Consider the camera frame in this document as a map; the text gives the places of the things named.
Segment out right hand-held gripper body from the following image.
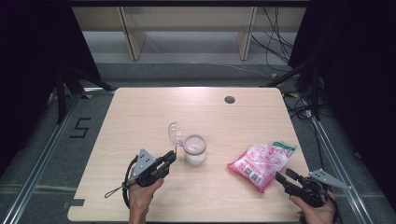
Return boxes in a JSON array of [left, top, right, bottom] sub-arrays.
[[284, 168, 352, 209]]

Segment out right hand-held gripper black cable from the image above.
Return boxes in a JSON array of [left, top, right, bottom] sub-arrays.
[[323, 189, 344, 224]]

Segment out black metal stand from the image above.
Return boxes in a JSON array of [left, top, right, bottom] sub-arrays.
[[55, 65, 116, 125], [261, 50, 325, 122]]

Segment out person's right hand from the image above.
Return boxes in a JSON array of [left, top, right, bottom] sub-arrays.
[[290, 190, 339, 224]]

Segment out metal floor rail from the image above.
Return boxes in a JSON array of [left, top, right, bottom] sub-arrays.
[[306, 108, 379, 224], [0, 91, 85, 224]]

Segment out person's left hand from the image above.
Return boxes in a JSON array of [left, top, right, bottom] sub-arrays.
[[127, 177, 165, 215]]

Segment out black cable bundle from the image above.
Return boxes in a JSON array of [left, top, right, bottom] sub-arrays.
[[250, 6, 295, 73]]

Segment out black curtain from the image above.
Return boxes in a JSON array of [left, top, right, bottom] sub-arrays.
[[0, 0, 103, 176], [289, 0, 396, 204]]

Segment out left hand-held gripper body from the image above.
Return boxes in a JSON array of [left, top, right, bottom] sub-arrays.
[[133, 147, 171, 188]]

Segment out clear glass jar hinged lid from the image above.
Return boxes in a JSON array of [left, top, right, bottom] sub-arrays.
[[167, 120, 208, 166]]

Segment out pink and white plastic bag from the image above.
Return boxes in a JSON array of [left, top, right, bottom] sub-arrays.
[[227, 140, 298, 194]]

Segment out thin black lanyard loop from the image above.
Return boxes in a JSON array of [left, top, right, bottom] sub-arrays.
[[104, 184, 129, 200]]

